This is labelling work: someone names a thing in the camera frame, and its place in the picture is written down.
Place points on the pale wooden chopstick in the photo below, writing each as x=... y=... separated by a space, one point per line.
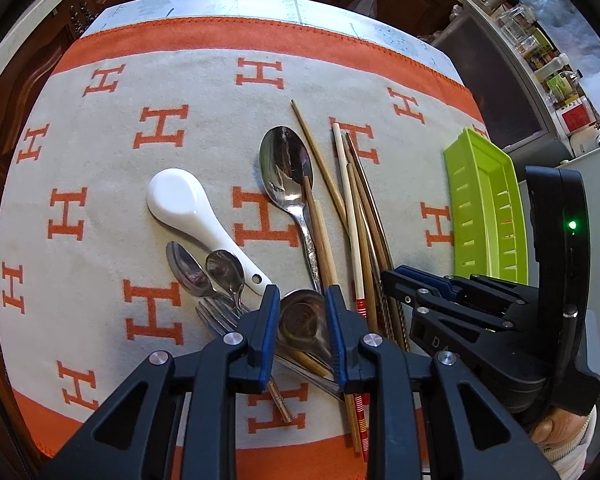
x=356 y=263

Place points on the orange beige H-pattern cloth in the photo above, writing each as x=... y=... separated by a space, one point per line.
x=150 y=133

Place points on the thin brown bamboo chopstick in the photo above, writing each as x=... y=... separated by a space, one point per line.
x=326 y=174

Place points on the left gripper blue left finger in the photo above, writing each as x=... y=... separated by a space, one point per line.
x=262 y=340

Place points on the metal chopstick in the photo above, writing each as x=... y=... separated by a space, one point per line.
x=383 y=309

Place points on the right hand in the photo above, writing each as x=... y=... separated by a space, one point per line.
x=564 y=438

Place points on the stainless dishwasher cabinet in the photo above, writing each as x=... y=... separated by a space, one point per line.
x=512 y=103

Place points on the steel soup spoon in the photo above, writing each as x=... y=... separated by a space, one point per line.
x=303 y=326

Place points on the steel fork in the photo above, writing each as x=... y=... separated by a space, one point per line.
x=219 y=318

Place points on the large steel spoon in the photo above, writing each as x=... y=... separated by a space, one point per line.
x=284 y=162

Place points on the white plastic bag on door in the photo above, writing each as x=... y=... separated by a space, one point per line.
x=364 y=7

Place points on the red labelled white jar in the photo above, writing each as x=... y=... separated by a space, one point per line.
x=576 y=115

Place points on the dark brown wooden chopstick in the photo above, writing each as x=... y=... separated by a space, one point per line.
x=380 y=242

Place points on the small steel teaspoon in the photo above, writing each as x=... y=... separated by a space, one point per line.
x=187 y=271
x=226 y=270

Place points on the white ceramic spoon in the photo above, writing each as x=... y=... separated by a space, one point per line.
x=176 y=198

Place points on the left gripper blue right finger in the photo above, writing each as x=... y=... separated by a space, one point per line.
x=345 y=330

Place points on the lime green plastic tray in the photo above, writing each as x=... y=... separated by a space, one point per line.
x=490 y=236

